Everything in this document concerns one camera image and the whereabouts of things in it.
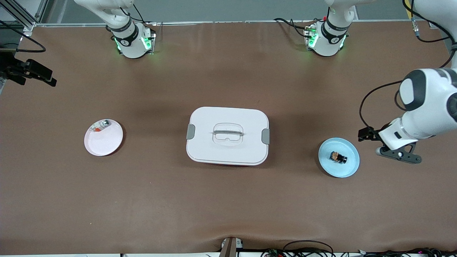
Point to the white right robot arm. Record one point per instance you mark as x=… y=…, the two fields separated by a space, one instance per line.
x=130 y=43

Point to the pink plate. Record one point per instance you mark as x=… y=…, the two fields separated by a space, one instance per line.
x=103 y=144

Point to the white lidded storage box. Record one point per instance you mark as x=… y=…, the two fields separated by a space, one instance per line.
x=228 y=150

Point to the clear switch with silver button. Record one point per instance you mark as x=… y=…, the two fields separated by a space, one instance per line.
x=104 y=123

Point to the camera stand post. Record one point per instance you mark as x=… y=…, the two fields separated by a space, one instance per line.
x=230 y=248

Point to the orange and black push-button switch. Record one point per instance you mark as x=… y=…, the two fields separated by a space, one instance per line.
x=338 y=157

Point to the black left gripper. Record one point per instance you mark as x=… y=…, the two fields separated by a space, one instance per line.
x=372 y=133

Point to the light blue plate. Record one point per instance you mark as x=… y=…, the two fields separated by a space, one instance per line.
x=339 y=169

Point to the grey box latch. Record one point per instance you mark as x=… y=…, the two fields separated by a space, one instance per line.
x=266 y=136
x=190 y=131

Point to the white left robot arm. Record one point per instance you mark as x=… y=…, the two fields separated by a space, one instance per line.
x=428 y=100

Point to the silver table edge rail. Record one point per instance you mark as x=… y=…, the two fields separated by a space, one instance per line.
x=232 y=22

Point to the aluminium frame profile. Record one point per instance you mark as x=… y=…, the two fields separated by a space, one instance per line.
x=28 y=26

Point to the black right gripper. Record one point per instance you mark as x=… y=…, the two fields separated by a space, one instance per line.
x=14 y=69

